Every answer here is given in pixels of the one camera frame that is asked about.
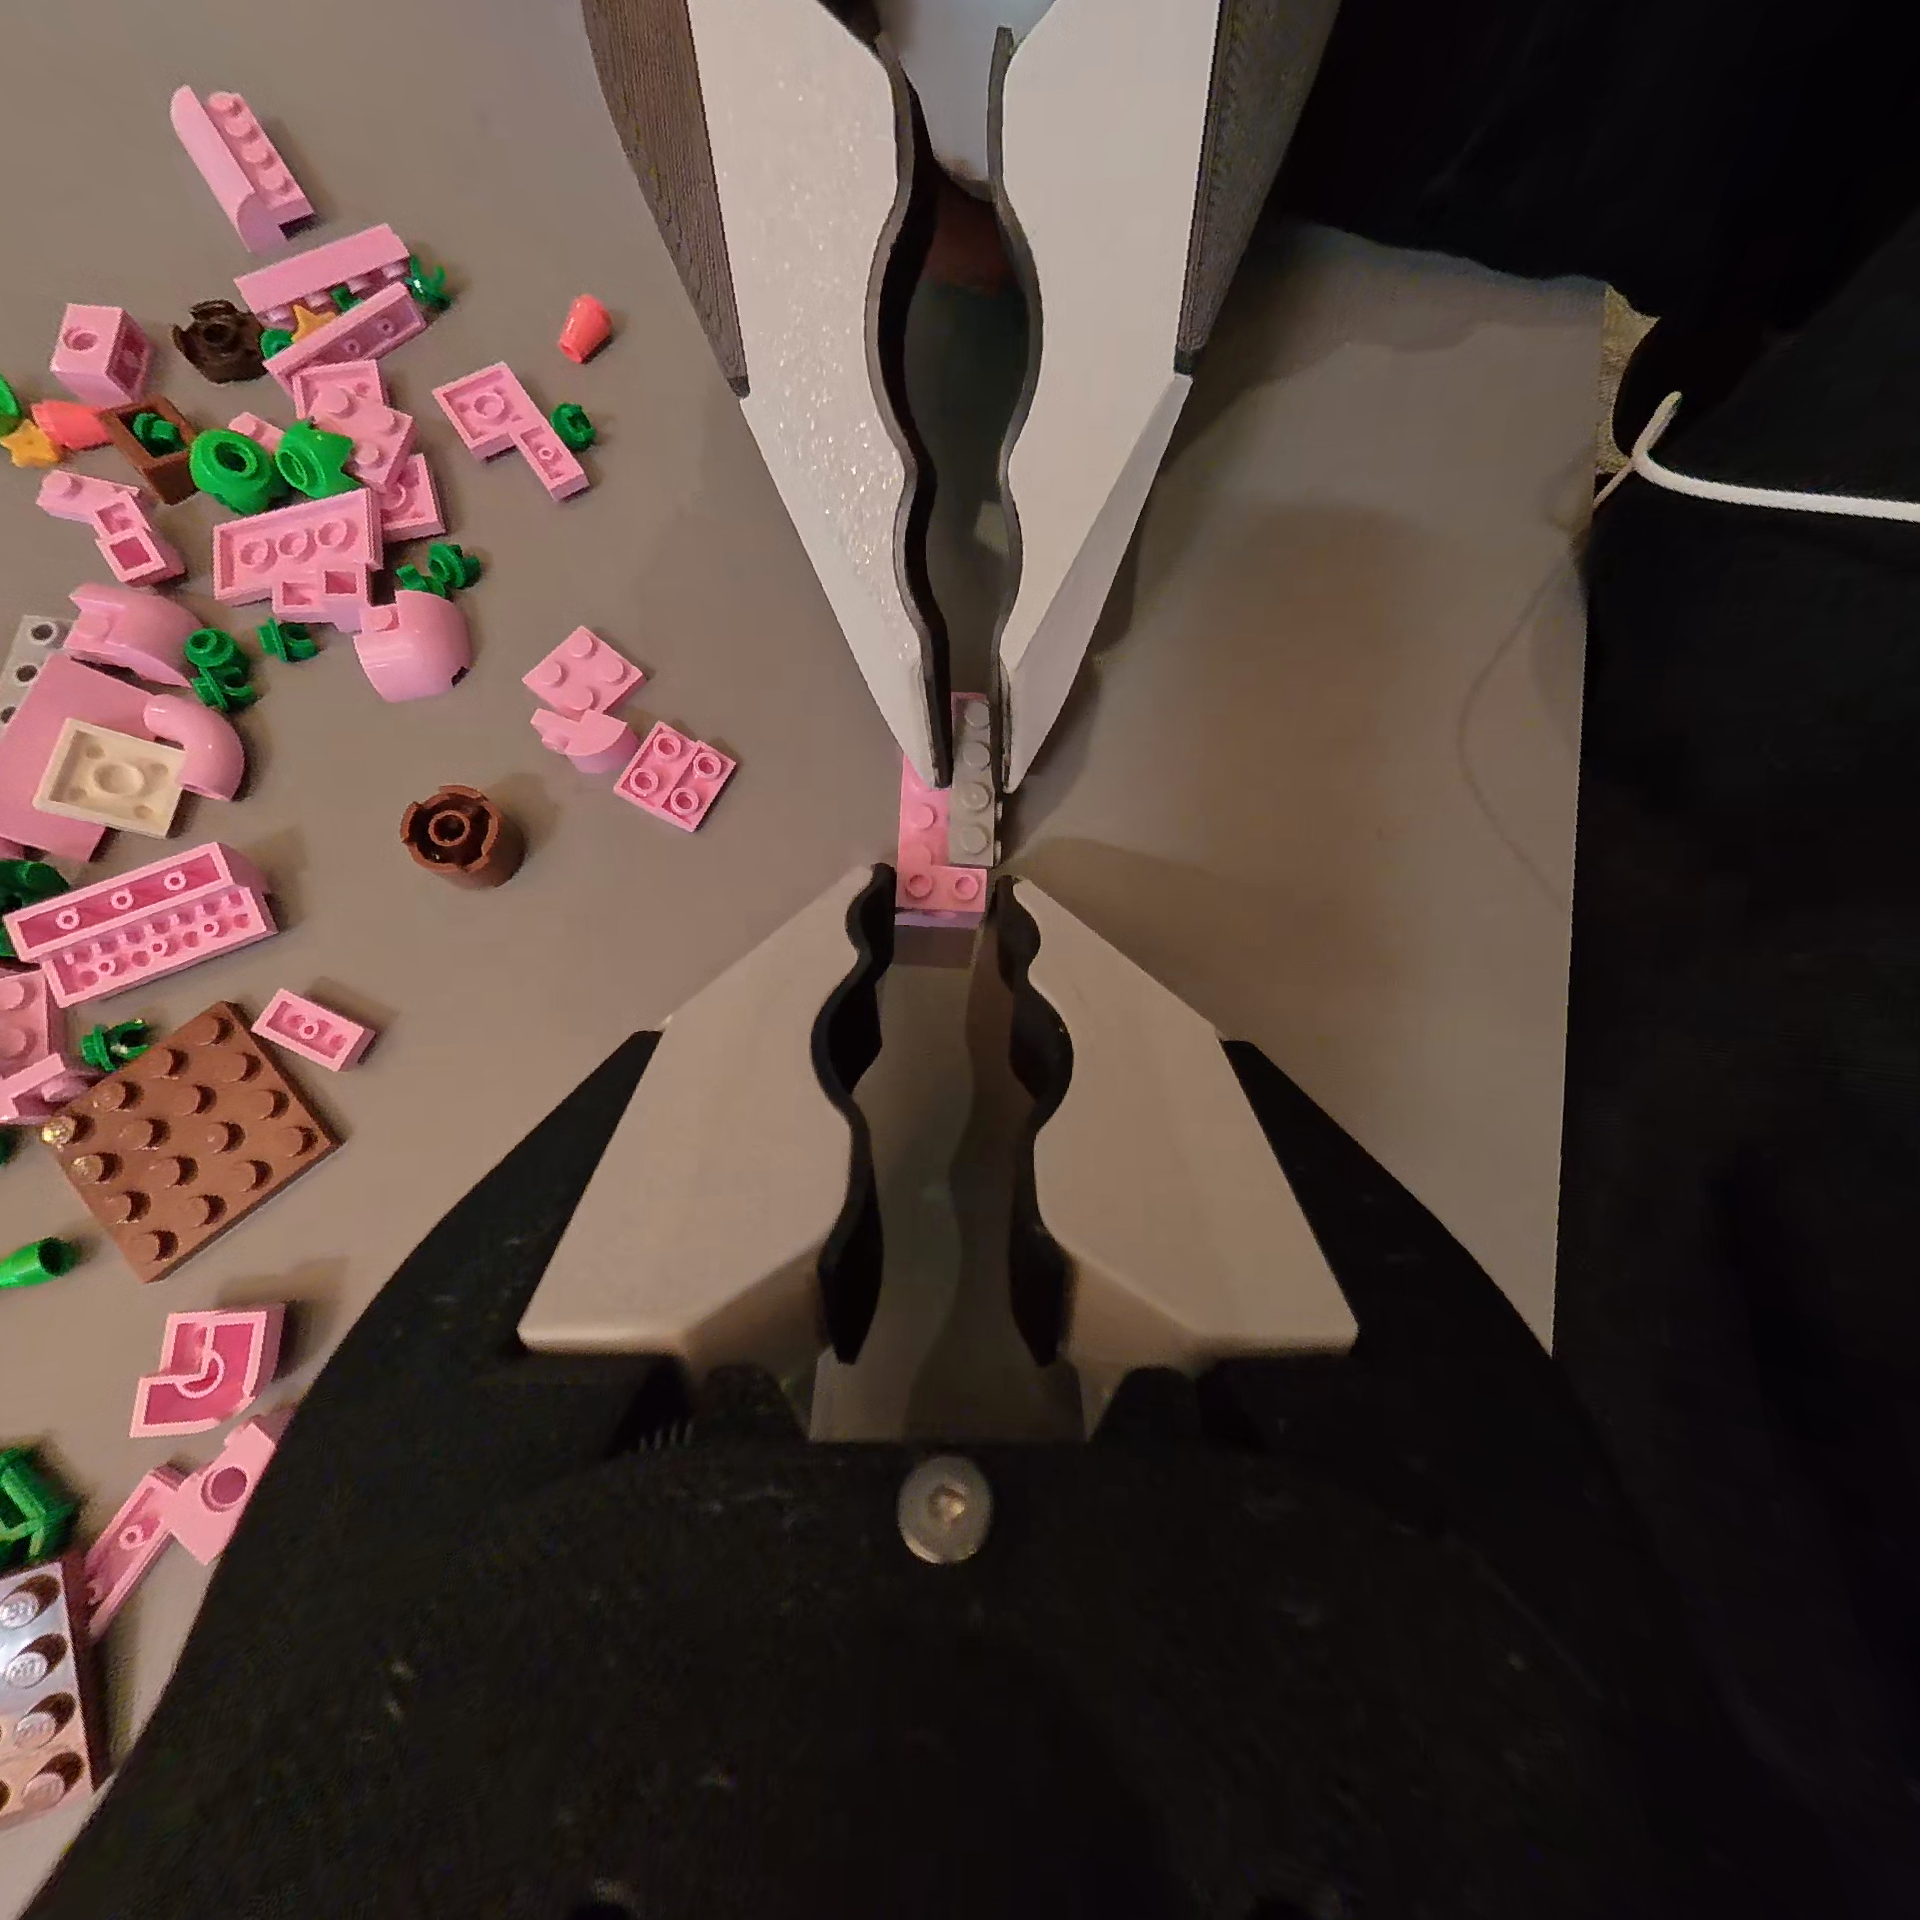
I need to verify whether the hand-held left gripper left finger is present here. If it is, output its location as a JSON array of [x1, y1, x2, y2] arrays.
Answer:
[[515, 862, 900, 1367]]

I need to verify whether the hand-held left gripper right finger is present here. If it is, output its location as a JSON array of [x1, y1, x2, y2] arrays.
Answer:
[[996, 875, 1362, 1399]]

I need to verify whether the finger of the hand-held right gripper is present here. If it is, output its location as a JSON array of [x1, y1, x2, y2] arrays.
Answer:
[[681, 0, 958, 790], [981, 0, 1227, 791]]

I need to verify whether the long pink plate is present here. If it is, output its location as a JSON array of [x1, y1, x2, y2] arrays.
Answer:
[[895, 690, 996, 875]]

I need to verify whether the grey side-stud brick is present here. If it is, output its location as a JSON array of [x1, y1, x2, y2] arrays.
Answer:
[[948, 696, 1004, 870]]

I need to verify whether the pile of pink toy bricks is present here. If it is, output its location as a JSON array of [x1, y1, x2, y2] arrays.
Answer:
[[0, 81, 740, 1640]]

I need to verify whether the brown round brick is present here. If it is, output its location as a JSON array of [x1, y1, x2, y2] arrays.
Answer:
[[397, 781, 527, 892]]

